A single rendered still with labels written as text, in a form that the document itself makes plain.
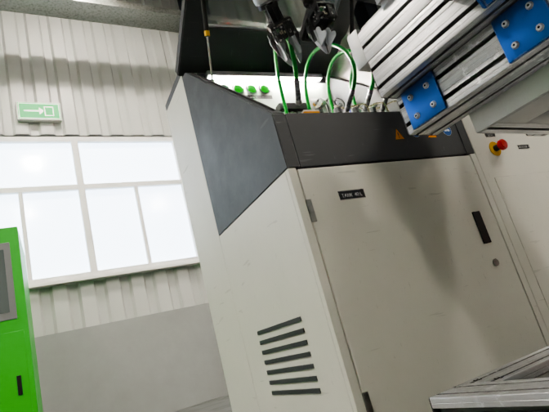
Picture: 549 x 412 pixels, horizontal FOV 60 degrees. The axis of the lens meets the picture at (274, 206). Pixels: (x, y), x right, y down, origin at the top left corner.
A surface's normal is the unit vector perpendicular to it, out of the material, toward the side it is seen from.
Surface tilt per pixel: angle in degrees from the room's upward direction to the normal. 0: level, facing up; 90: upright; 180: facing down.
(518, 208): 90
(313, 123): 90
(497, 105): 90
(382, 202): 90
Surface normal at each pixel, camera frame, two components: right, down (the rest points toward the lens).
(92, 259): 0.47, -0.36
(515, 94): -0.84, 0.07
